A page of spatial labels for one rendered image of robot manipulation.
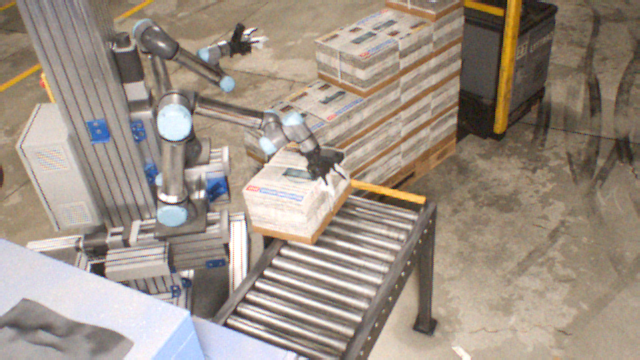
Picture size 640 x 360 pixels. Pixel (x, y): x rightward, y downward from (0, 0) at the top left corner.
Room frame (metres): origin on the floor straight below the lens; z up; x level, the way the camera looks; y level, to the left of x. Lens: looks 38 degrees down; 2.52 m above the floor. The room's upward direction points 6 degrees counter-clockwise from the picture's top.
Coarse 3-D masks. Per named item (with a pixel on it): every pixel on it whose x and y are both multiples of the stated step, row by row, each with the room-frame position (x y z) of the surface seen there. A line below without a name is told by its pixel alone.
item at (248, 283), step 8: (280, 240) 1.83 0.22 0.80; (272, 248) 1.78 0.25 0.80; (280, 248) 1.78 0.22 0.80; (264, 256) 1.74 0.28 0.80; (272, 256) 1.74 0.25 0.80; (256, 264) 1.70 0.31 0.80; (264, 264) 1.70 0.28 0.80; (248, 272) 1.66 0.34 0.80; (256, 272) 1.66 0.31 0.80; (248, 280) 1.62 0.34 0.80; (256, 280) 1.62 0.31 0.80; (240, 288) 1.58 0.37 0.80; (248, 288) 1.58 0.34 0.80; (232, 296) 1.55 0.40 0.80; (240, 296) 1.54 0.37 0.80; (224, 304) 1.51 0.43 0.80; (232, 304) 1.51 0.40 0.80; (224, 312) 1.47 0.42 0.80; (232, 312) 1.47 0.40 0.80; (216, 320) 1.44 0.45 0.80; (224, 320) 1.44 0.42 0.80
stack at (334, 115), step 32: (288, 96) 2.95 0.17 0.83; (320, 96) 2.91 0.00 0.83; (352, 96) 2.87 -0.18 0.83; (384, 96) 2.93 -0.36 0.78; (320, 128) 2.60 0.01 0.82; (352, 128) 2.75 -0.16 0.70; (384, 128) 2.92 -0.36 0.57; (256, 160) 2.69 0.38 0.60; (352, 160) 2.74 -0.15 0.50; (384, 160) 2.92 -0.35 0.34; (352, 192) 2.74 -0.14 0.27
